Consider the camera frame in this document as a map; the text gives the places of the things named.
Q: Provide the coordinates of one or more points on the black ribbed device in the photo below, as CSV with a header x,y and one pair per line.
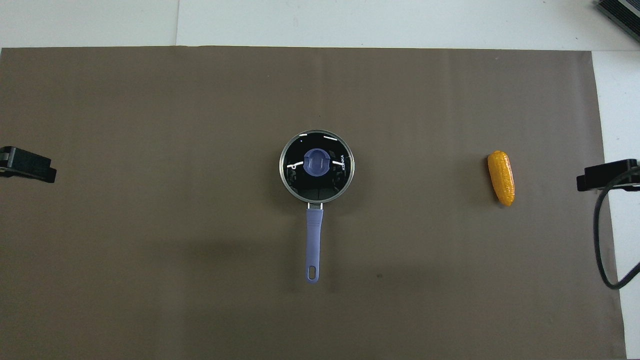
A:
x,y
620,12

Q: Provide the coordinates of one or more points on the glass lid with purple knob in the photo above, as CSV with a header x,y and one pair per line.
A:
x,y
317,163

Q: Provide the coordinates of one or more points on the brown table mat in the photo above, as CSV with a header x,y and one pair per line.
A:
x,y
150,125

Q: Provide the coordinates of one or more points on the yellow toy corn cob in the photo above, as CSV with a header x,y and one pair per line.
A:
x,y
501,177

